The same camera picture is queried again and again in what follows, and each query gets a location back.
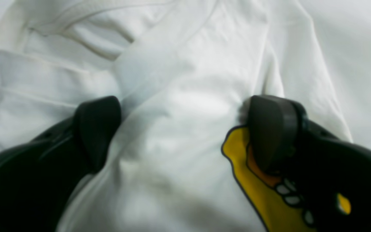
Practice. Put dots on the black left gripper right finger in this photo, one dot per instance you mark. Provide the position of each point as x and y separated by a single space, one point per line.
332 176

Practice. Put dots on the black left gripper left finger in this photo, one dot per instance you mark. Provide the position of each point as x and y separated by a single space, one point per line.
38 178

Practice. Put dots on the white printed T-shirt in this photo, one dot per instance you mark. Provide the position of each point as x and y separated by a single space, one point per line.
183 71

